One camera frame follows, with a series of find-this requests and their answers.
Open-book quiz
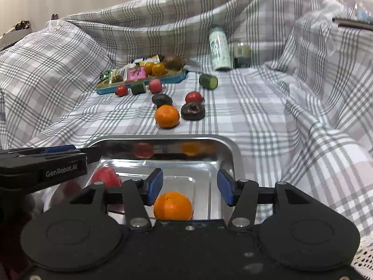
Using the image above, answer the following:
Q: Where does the large red apple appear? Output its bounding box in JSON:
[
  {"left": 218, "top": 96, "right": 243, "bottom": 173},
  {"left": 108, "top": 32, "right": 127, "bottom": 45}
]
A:
[{"left": 90, "top": 167, "right": 121, "bottom": 187}]

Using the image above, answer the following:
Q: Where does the small orange mandarin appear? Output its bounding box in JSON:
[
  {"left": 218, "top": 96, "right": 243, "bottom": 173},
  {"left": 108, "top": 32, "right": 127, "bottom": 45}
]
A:
[{"left": 153, "top": 192, "right": 193, "bottom": 221}]

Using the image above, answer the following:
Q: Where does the red tomato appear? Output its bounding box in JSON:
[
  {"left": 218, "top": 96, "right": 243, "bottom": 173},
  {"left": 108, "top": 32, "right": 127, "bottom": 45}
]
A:
[
  {"left": 115, "top": 85, "right": 128, "bottom": 97},
  {"left": 185, "top": 92, "right": 204, "bottom": 103}
]

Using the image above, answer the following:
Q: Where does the cucumber piece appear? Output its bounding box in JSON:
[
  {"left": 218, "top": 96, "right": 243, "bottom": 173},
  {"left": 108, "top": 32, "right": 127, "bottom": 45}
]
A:
[
  {"left": 130, "top": 82, "right": 147, "bottom": 95},
  {"left": 199, "top": 74, "right": 219, "bottom": 90}
]

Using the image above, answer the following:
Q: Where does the large orange mandarin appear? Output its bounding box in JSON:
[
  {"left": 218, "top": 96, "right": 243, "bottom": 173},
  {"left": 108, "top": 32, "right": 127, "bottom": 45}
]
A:
[{"left": 155, "top": 104, "right": 180, "bottom": 129}]

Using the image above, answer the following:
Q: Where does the small red radish apple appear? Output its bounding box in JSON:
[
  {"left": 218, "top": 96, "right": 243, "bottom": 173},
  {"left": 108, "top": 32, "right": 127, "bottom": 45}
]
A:
[{"left": 148, "top": 79, "right": 163, "bottom": 94}]

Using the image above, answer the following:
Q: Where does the teal gold snack tin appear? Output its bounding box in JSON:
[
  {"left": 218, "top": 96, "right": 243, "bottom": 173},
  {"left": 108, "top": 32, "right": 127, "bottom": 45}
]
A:
[{"left": 95, "top": 66, "right": 187, "bottom": 95}]

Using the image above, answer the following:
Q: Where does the green candy wrapper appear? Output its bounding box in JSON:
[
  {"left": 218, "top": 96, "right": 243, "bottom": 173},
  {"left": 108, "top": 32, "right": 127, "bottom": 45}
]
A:
[{"left": 99, "top": 70, "right": 113, "bottom": 81}]

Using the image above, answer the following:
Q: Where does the clear date snack packet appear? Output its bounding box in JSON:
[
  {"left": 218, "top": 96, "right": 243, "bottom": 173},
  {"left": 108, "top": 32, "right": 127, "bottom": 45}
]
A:
[{"left": 109, "top": 70, "right": 125, "bottom": 84}]

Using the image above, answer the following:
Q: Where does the pink snack packet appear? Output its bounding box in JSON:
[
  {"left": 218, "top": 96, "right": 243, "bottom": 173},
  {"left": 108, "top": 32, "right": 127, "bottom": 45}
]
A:
[{"left": 126, "top": 66, "right": 147, "bottom": 81}]

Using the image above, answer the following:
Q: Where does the orange in tin back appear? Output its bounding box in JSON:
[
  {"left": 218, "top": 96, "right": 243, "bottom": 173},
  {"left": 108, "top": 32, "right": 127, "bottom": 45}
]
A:
[{"left": 144, "top": 62, "right": 155, "bottom": 75}]

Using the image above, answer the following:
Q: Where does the orange in tin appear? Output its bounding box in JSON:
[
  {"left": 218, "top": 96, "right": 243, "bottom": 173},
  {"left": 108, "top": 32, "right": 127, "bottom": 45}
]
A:
[
  {"left": 152, "top": 63, "right": 166, "bottom": 76},
  {"left": 144, "top": 62, "right": 155, "bottom": 75}
]

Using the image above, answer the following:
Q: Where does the orange in tin front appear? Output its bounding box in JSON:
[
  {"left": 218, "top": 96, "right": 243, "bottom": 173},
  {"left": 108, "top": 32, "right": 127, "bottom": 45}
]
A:
[{"left": 152, "top": 63, "right": 166, "bottom": 76}]

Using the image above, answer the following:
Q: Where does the yellow pastry packet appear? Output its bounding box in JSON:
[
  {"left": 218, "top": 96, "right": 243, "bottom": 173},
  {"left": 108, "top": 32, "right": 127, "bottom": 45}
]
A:
[{"left": 139, "top": 54, "right": 161, "bottom": 67}]

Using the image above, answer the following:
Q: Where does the brown passion fruit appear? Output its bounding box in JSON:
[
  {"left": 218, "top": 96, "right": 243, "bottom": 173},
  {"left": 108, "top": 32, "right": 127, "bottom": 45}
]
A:
[{"left": 163, "top": 55, "right": 185, "bottom": 71}]

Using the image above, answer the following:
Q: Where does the white box with dark item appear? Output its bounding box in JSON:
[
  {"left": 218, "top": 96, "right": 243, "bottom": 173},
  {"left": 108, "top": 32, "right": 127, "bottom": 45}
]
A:
[{"left": 0, "top": 20, "right": 32, "bottom": 51}]

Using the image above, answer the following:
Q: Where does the silver foil wrapper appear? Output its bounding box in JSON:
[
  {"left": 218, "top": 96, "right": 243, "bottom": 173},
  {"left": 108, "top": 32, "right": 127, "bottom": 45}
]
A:
[{"left": 183, "top": 61, "right": 201, "bottom": 72}]

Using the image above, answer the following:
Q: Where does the plaid sofa cover cloth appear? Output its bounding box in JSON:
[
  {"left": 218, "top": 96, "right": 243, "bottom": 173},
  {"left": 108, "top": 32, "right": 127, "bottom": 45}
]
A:
[{"left": 0, "top": 0, "right": 373, "bottom": 272}]

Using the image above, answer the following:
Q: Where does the green beverage can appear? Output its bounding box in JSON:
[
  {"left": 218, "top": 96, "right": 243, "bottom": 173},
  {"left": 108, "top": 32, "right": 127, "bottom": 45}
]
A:
[{"left": 233, "top": 43, "right": 251, "bottom": 68}]

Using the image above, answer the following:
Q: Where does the cartoon cat thermos bottle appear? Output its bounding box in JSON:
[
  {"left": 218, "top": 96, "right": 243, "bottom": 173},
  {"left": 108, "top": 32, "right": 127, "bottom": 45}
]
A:
[{"left": 209, "top": 27, "right": 232, "bottom": 71}]

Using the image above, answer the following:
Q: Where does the dark flat object on armrest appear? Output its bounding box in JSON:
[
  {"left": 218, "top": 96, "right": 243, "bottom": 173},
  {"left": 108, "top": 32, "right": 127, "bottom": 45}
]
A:
[{"left": 332, "top": 18, "right": 373, "bottom": 31}]

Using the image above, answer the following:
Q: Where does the plastic bag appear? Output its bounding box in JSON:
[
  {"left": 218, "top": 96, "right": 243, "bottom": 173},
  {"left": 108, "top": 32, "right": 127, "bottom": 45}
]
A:
[{"left": 346, "top": 0, "right": 373, "bottom": 26}]

